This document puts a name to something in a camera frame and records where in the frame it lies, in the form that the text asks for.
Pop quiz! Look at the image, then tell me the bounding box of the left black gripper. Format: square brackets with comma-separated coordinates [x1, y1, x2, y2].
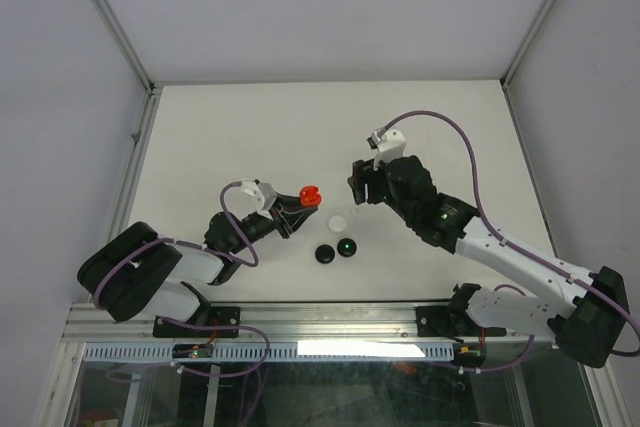
[228, 192, 316, 254]

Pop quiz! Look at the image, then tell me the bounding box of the orange earbud case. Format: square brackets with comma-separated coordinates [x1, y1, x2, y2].
[299, 185, 322, 208]

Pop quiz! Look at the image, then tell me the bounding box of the white earbud case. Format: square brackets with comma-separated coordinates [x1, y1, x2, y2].
[327, 215, 347, 234]

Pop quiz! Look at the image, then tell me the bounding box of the black earbud case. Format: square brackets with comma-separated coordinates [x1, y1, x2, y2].
[314, 244, 336, 265]
[336, 237, 357, 258]

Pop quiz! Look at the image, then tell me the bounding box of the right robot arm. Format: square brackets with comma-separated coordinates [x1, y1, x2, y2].
[347, 156, 629, 368]

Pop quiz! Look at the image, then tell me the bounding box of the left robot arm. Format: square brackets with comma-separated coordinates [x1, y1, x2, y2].
[77, 182, 322, 336]

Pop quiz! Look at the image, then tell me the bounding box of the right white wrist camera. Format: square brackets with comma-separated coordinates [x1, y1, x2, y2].
[367, 128, 406, 170]

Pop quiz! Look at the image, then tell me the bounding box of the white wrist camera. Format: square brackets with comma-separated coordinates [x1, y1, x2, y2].
[367, 128, 406, 170]
[240, 179, 277, 217]

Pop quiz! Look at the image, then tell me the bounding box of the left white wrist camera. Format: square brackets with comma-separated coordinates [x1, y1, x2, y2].
[240, 179, 277, 217]

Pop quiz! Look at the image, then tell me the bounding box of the aluminium mounting rail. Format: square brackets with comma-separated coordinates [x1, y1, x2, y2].
[62, 301, 450, 343]

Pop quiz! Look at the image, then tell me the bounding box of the white slotted cable duct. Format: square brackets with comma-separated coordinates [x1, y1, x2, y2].
[84, 340, 454, 364]

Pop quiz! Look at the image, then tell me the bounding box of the right aluminium frame post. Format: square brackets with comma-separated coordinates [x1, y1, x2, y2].
[500, 0, 559, 91]

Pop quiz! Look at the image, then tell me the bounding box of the aluminium frame post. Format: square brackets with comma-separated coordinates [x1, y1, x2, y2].
[500, 0, 559, 91]
[91, 0, 155, 93]

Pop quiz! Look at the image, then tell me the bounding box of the left aluminium frame post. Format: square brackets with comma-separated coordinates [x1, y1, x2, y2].
[91, 0, 155, 93]

